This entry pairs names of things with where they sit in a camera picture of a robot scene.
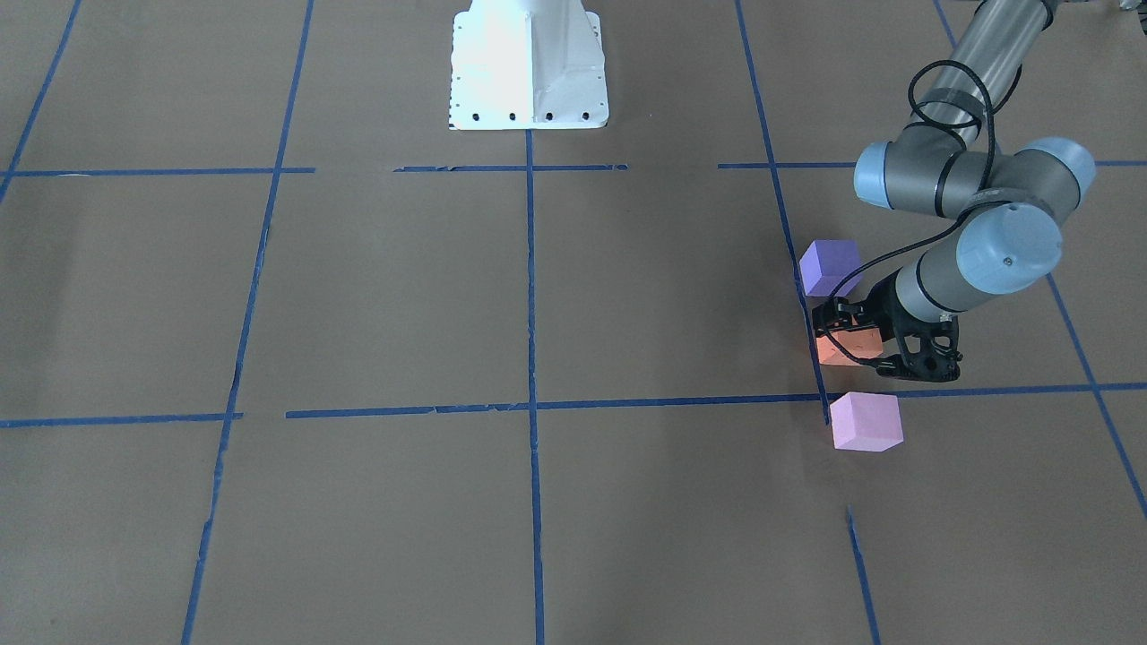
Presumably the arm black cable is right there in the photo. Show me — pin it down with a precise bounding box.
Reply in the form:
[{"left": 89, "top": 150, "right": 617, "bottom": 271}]
[{"left": 816, "top": 59, "right": 999, "bottom": 368}]

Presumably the purple foam block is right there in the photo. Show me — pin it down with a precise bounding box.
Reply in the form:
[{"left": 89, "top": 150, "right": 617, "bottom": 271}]
[{"left": 798, "top": 238, "right": 863, "bottom": 297}]

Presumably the orange foam block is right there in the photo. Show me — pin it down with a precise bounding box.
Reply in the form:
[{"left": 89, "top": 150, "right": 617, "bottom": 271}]
[{"left": 816, "top": 328, "right": 884, "bottom": 366}]

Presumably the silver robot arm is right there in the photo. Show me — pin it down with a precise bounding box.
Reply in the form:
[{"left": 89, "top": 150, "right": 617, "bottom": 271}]
[{"left": 812, "top": 1, "right": 1097, "bottom": 362}]

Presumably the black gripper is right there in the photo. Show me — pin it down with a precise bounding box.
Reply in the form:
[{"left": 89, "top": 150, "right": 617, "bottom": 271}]
[{"left": 812, "top": 285, "right": 902, "bottom": 352}]

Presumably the white pedestal column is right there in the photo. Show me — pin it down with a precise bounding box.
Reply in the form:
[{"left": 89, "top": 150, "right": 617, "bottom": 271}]
[{"left": 448, "top": 1, "right": 610, "bottom": 131}]

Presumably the pink foam block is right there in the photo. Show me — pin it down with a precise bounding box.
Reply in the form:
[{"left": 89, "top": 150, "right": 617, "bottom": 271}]
[{"left": 829, "top": 391, "right": 905, "bottom": 452}]

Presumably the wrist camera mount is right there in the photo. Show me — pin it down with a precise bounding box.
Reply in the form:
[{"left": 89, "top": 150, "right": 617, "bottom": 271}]
[{"left": 875, "top": 317, "right": 962, "bottom": 383}]

